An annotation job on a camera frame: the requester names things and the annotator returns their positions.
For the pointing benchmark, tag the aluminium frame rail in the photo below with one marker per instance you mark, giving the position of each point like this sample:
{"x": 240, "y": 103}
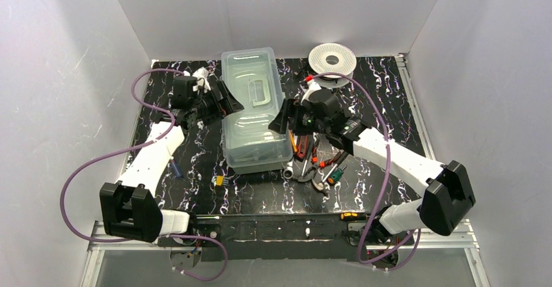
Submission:
{"x": 261, "y": 261}

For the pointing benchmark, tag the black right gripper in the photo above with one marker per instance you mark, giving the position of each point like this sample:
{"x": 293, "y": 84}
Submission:
{"x": 292, "y": 118}

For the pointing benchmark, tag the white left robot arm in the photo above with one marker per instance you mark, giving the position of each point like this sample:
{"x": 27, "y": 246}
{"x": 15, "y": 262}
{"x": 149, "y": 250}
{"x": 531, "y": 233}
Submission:
{"x": 129, "y": 209}

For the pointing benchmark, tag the small yellow bit holder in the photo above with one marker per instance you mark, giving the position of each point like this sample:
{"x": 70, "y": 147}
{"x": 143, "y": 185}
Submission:
{"x": 220, "y": 180}

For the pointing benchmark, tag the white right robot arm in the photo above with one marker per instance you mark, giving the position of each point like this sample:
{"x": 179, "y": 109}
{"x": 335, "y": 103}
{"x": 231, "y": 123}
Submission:
{"x": 446, "y": 195}

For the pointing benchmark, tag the yellow black screwdriver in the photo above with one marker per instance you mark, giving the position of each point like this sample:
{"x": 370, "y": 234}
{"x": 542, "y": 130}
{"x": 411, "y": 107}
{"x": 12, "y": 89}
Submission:
{"x": 352, "y": 216}

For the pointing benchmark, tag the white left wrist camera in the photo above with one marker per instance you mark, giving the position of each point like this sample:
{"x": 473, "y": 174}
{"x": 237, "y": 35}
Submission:
{"x": 202, "y": 85}

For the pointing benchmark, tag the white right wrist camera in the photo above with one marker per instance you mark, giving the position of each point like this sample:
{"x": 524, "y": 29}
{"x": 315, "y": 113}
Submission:
{"x": 312, "y": 86}

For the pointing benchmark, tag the silver combination wrench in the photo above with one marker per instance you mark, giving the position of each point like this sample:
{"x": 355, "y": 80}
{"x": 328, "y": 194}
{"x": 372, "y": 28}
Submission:
{"x": 291, "y": 170}

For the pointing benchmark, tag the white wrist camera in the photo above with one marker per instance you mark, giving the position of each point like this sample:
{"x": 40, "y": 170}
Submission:
{"x": 312, "y": 86}
{"x": 202, "y": 85}

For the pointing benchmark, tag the orange utility knife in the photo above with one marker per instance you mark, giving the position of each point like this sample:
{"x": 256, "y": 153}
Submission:
{"x": 293, "y": 142}

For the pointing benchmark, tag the green handled screwdriver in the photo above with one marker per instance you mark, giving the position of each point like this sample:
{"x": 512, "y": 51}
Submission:
{"x": 335, "y": 175}

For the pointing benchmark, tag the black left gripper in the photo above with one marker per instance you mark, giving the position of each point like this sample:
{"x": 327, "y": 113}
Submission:
{"x": 216, "y": 102}

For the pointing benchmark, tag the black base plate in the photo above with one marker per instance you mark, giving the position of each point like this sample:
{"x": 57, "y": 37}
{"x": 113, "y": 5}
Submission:
{"x": 278, "y": 236}

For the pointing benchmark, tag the red black utility knife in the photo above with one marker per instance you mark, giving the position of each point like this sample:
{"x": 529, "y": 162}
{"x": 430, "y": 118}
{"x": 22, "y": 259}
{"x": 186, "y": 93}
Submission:
{"x": 303, "y": 146}

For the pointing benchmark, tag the white filament spool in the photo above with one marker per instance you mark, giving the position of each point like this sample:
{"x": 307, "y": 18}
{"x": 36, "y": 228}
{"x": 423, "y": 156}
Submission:
{"x": 334, "y": 58}

